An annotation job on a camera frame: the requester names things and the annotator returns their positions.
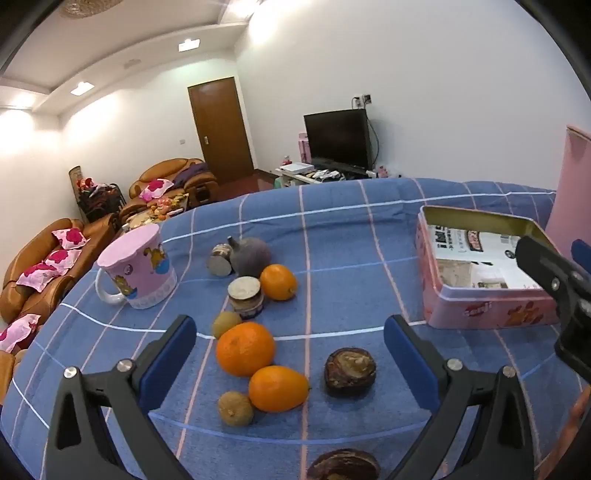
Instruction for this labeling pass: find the green kiwi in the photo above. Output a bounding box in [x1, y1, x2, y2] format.
[217, 391, 254, 427]
[211, 311, 242, 339]

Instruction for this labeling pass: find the large orange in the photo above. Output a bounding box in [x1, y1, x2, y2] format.
[215, 322, 276, 377]

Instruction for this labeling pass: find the oval orange front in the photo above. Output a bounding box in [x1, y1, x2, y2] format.
[249, 365, 310, 413]

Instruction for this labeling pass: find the dark brown mangosteen front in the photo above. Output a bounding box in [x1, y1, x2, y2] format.
[307, 448, 381, 480]

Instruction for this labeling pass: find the dark brown mangosteen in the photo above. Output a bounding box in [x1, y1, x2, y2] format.
[324, 347, 377, 398]
[307, 448, 381, 480]

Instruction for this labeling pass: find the small jar beige lid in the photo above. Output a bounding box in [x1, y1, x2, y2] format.
[228, 276, 264, 320]

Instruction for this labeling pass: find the purple round fruit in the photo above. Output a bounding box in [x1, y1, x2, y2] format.
[228, 236, 271, 278]

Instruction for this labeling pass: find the small orange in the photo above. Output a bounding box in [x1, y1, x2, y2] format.
[259, 264, 297, 301]

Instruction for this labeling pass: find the right hand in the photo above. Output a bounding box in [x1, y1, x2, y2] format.
[538, 387, 590, 480]

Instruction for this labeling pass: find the pink tin box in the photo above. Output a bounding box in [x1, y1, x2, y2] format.
[416, 206, 558, 329]

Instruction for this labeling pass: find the pink cartoon mug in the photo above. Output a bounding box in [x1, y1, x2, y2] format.
[94, 224, 178, 310]

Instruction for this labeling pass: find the brown leather sofa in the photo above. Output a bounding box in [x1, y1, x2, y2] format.
[1, 214, 119, 396]

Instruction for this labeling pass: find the blue plaid tablecloth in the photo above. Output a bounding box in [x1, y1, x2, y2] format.
[1, 179, 583, 479]

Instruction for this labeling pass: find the wooden coffee table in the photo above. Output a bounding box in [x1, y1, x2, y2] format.
[122, 194, 188, 231]

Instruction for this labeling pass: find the black rack with toys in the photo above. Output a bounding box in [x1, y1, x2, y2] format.
[68, 166, 125, 224]

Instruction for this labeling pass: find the brown leather armchair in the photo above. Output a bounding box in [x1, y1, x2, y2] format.
[119, 158, 219, 223]

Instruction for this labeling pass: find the white tv stand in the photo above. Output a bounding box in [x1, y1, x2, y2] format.
[274, 162, 373, 187]

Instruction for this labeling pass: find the black television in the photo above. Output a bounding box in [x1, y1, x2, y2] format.
[304, 109, 373, 170]

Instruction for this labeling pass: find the brown wooden door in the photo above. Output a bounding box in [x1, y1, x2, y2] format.
[188, 77, 254, 184]

